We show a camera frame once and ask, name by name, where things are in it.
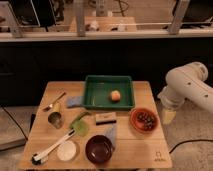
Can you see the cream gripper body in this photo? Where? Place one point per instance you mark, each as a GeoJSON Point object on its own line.
{"type": "Point", "coordinates": [168, 116]}

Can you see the dark grape bunch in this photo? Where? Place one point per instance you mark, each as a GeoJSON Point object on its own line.
{"type": "Point", "coordinates": [146, 120]}

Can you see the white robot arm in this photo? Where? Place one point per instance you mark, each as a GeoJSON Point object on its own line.
{"type": "Point", "coordinates": [185, 82]}

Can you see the orange round plate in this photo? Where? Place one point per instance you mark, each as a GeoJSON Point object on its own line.
{"type": "Point", "coordinates": [138, 125]}

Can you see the orange peach fruit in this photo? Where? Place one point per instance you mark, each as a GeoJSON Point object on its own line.
{"type": "Point", "coordinates": [115, 95]}

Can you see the blue triangular cloth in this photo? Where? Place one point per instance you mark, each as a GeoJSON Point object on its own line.
{"type": "Point", "coordinates": [111, 133]}

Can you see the brown wooden block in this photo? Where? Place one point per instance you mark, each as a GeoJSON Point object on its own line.
{"type": "Point", "coordinates": [105, 118]}

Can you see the dark purple bowl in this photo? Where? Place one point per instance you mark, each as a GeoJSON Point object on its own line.
{"type": "Point", "coordinates": [99, 149]}

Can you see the green plastic tray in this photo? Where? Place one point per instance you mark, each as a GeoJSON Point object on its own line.
{"type": "Point", "coordinates": [98, 89]}

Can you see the green spatula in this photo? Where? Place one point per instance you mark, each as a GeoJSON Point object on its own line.
{"type": "Point", "coordinates": [79, 125]}

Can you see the white round lid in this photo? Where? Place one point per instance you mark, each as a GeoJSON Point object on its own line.
{"type": "Point", "coordinates": [66, 151]}

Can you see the gold spoon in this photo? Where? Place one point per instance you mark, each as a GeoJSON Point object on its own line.
{"type": "Point", "coordinates": [50, 106]}

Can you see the metal cup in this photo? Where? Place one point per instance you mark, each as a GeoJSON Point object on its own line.
{"type": "Point", "coordinates": [55, 117]}

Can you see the white tongs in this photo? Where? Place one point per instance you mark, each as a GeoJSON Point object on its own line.
{"type": "Point", "coordinates": [37, 159]}

